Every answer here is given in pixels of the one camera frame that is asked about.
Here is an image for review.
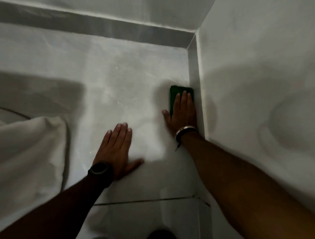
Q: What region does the white cloth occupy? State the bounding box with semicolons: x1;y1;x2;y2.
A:
0;116;68;232

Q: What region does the silver metal bracelet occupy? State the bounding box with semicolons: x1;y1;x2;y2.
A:
174;126;199;142

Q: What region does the person's left hand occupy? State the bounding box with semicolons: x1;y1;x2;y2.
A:
93;123;145;181

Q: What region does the person's right hand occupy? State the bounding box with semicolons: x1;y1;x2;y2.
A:
162;91;198;136

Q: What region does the black wristwatch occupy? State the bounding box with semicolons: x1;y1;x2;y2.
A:
87;161;114;189

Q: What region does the person's right forearm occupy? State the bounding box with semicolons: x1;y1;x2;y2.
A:
181;133;315;239

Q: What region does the person's left forearm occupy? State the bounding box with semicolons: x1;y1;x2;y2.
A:
0;175;107;239

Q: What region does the green scrub pad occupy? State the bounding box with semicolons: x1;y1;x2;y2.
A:
169;85;194;119

